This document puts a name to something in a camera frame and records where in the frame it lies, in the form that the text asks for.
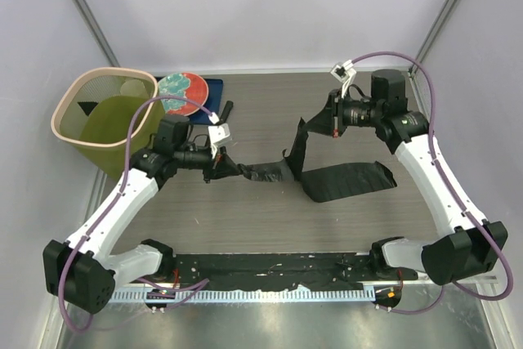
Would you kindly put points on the black trash bag roll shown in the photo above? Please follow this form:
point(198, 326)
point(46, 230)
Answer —
point(228, 107)

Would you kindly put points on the blue tray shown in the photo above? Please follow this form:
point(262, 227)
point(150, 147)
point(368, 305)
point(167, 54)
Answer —
point(213, 103)

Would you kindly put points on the olive green trash bin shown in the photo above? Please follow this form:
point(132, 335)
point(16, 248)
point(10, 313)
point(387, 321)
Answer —
point(94, 114)

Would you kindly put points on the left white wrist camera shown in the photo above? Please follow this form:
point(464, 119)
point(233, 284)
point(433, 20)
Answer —
point(219, 134)

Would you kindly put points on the white slotted cable duct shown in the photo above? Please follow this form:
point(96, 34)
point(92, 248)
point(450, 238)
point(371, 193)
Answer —
point(143, 293)

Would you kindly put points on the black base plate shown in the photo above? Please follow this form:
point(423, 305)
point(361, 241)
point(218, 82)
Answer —
point(275, 272)

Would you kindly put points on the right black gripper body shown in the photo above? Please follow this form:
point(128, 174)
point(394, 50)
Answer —
point(340, 126)

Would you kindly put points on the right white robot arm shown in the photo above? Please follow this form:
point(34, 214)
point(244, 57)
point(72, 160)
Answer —
point(468, 243)

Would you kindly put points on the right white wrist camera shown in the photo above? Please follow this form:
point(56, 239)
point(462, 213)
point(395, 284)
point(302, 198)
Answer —
point(344, 73)

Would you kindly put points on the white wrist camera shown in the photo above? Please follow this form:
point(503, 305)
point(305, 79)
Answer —
point(344, 73)
point(219, 134)

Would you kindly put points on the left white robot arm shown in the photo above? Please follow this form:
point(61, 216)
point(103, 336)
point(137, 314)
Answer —
point(82, 270)

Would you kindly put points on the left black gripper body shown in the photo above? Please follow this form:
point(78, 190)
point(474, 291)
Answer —
point(211, 170)

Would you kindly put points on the red patterned plate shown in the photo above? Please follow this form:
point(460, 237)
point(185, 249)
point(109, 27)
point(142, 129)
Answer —
point(191, 86)

